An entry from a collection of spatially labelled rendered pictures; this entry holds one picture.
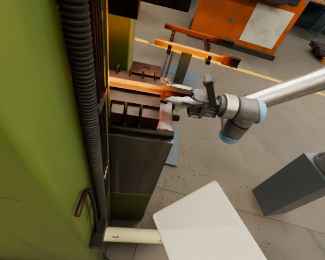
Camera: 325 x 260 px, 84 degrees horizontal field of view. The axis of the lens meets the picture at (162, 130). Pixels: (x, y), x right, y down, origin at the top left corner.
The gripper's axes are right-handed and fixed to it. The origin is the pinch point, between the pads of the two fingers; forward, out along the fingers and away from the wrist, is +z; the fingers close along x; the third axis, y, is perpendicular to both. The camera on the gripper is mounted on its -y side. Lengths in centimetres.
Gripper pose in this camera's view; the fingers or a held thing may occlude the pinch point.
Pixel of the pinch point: (169, 91)
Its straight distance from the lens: 63.8
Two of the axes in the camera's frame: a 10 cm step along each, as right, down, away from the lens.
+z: -9.8, -1.4, -1.5
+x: 0.1, -7.5, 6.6
